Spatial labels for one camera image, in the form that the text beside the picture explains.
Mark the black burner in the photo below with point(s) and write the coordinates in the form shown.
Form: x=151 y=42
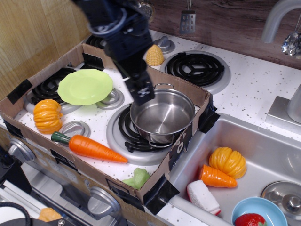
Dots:
x=48 y=89
x=200 y=68
x=96 y=42
x=123 y=138

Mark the silver oven knob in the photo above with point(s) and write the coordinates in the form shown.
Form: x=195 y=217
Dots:
x=22 y=152
x=101 y=203

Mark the red toy strawberry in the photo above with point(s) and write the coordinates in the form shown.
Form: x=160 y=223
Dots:
x=250 y=219

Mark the black back left burner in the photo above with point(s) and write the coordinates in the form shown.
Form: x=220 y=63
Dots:
x=96 y=42

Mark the silver stove knob back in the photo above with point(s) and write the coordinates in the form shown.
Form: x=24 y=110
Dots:
x=165 y=44

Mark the white red toy cheese wedge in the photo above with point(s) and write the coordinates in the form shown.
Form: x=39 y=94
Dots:
x=200 y=196

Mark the black front right burner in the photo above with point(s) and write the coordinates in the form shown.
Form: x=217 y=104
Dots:
x=123 y=138

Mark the light green plastic plate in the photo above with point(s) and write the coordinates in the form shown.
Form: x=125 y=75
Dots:
x=85 y=87

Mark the hanging silver strainer ladle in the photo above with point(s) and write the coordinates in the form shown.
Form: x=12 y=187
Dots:
x=148 y=9

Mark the stainless steel pot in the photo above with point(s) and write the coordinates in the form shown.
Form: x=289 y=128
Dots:
x=161 y=120

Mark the green toy vegetable piece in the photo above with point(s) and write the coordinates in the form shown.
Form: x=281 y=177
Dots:
x=140 y=176

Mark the black back right burner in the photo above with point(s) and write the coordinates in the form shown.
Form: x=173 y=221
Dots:
x=200 y=68

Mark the orange toy pumpkin in box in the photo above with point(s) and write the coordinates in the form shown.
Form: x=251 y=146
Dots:
x=47 y=116

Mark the black front left burner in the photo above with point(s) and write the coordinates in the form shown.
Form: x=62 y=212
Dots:
x=48 y=89

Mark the orange carrot half in sink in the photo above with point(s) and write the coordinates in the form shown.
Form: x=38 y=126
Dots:
x=215 y=178

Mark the orange toy pumpkin in sink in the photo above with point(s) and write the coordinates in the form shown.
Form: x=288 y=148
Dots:
x=230 y=162

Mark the silver sink basin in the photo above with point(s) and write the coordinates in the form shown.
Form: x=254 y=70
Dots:
x=270 y=157

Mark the yellow toy corn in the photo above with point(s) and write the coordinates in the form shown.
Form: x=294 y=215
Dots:
x=154 y=56

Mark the silver pot lid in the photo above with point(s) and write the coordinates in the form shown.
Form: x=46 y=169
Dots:
x=287 y=196

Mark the silver oven knob left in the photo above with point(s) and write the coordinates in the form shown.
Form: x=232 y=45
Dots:
x=22 y=152

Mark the light blue bowl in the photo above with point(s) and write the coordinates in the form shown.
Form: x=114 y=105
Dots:
x=267 y=209

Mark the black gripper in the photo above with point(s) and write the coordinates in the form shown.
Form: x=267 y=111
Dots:
x=127 y=35

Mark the silver stove knob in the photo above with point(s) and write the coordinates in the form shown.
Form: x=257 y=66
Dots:
x=165 y=44
x=75 y=128
x=114 y=100

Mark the silver stove knob front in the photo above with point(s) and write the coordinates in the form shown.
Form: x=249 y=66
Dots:
x=75 y=128

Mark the orange toy piece bottom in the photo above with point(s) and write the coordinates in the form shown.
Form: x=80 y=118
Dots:
x=48 y=214

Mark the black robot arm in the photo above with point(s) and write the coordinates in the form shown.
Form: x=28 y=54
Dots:
x=87 y=5

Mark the silver stove knob middle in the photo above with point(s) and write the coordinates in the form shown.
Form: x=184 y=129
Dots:
x=114 y=100

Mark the orange toy carrot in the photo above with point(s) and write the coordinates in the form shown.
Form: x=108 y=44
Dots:
x=87 y=147

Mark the brown cardboard fence box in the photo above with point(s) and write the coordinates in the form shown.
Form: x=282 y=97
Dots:
x=157 y=190

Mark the silver toy faucet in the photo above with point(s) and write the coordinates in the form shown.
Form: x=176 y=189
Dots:
x=285 y=112

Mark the silver oven knob right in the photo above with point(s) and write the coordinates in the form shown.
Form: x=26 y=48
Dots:
x=101 y=203

